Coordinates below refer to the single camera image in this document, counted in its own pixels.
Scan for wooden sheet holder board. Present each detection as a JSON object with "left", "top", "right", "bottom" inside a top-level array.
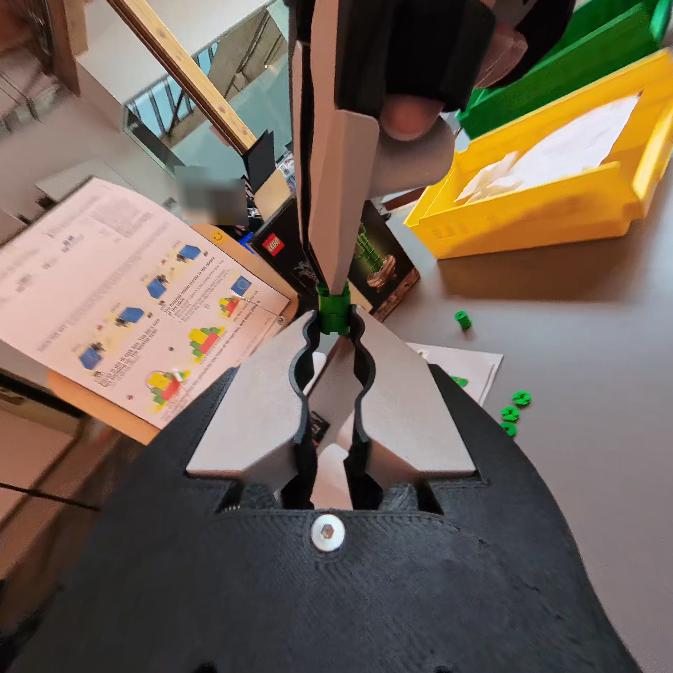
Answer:
[{"left": 46, "top": 223, "right": 300, "bottom": 446}]

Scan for black angled panel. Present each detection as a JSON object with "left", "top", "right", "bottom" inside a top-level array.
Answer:
[{"left": 243, "top": 130, "right": 277, "bottom": 193}]

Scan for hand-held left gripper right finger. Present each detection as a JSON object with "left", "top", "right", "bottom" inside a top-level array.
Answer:
[{"left": 343, "top": 306, "right": 477, "bottom": 498}]

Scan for yellow plastic bin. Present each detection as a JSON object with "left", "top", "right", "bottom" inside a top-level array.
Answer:
[{"left": 403, "top": 49, "right": 673, "bottom": 260}]

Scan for grey desk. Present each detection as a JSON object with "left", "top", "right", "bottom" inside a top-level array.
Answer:
[{"left": 294, "top": 179, "right": 673, "bottom": 673}]

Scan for printed instruction sheet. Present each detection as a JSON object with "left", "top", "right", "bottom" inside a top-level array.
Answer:
[{"left": 0, "top": 178, "right": 291, "bottom": 430}]

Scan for white paper booklet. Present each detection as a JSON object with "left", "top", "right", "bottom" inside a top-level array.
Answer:
[{"left": 407, "top": 342, "right": 504, "bottom": 407}]

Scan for wooden post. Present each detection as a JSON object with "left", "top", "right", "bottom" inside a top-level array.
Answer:
[{"left": 107, "top": 0, "right": 258, "bottom": 156}]

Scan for pale wooden board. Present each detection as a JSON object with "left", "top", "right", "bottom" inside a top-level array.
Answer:
[{"left": 256, "top": 169, "right": 293, "bottom": 222}]

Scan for white plastic bags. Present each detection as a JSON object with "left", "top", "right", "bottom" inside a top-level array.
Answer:
[{"left": 454, "top": 92, "right": 645, "bottom": 204}]

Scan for green toy brick stalk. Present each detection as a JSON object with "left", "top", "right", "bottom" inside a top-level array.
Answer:
[{"left": 317, "top": 282, "right": 352, "bottom": 336}]

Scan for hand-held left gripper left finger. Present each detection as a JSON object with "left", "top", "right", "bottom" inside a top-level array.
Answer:
[{"left": 186, "top": 310, "right": 321, "bottom": 501}]

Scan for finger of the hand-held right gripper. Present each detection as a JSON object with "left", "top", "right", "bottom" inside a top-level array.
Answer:
[
  {"left": 309, "top": 0, "right": 380, "bottom": 296},
  {"left": 291, "top": 40, "right": 322, "bottom": 288}
]

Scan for black toy set box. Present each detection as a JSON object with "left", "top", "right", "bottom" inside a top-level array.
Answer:
[{"left": 250, "top": 197, "right": 421, "bottom": 322}]

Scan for green plastic bin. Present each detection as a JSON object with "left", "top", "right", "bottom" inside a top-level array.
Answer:
[{"left": 455, "top": 0, "right": 673, "bottom": 141}]

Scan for person's right hand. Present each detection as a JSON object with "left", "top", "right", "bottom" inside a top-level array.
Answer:
[{"left": 380, "top": 94, "right": 446, "bottom": 143}]

